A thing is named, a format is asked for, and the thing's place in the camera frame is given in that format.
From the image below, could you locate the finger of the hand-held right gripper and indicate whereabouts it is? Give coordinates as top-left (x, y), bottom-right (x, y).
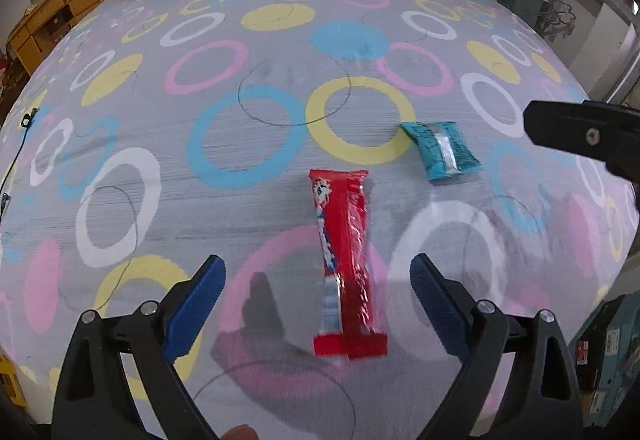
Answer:
top-left (522, 100), bottom-right (640, 187)

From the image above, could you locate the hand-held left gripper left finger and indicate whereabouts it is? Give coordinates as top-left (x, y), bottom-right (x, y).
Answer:
top-left (51, 255), bottom-right (227, 440)

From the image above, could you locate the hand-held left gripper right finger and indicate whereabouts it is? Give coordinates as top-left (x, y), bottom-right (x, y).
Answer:
top-left (409, 252), bottom-right (585, 440)

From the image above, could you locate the red snack wrapper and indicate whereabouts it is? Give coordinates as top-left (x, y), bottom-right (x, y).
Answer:
top-left (307, 168), bottom-right (389, 361)

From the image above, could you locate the teal snack packet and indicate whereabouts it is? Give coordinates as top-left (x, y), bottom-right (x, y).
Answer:
top-left (399, 121), bottom-right (482, 184)

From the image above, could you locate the person's left hand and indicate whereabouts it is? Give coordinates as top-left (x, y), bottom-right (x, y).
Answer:
top-left (220, 424), bottom-right (259, 440)

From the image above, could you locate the stack of cardboard boxes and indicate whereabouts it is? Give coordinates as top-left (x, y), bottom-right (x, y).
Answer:
top-left (574, 294), bottom-right (640, 427)

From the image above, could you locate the yellow box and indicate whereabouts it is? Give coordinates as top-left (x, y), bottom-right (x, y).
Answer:
top-left (0, 354), bottom-right (29, 409)

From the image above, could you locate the circle print bed sheet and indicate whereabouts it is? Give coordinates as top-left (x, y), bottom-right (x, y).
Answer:
top-left (0, 0), bottom-right (640, 440)

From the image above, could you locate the black cable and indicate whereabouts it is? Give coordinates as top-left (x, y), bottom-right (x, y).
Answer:
top-left (0, 107), bottom-right (41, 221)

